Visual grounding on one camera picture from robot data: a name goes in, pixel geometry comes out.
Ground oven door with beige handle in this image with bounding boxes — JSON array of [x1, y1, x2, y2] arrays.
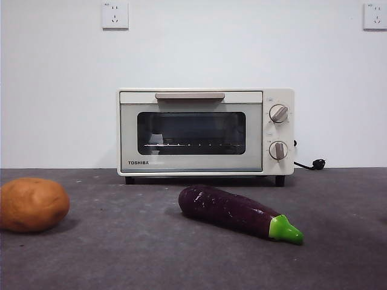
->
[[119, 91, 263, 173]]

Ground purple toy eggplant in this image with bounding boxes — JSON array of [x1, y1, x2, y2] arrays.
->
[[177, 184, 305, 246]]

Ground beige oven knob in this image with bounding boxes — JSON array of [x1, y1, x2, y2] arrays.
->
[[268, 140, 288, 160], [268, 104, 289, 124]]

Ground cream Toshiba toaster oven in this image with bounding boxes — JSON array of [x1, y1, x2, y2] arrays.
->
[[116, 87, 295, 185]]

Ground brown potato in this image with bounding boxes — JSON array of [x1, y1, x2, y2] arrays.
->
[[0, 177, 71, 233]]

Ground metal wire oven rack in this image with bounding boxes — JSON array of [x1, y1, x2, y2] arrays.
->
[[141, 138, 242, 149]]

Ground black power cable with plug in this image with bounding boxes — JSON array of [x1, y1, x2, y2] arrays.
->
[[292, 139, 327, 170]]

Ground white wall socket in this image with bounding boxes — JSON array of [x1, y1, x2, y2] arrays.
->
[[363, 2, 387, 30], [101, 1, 129, 30]]

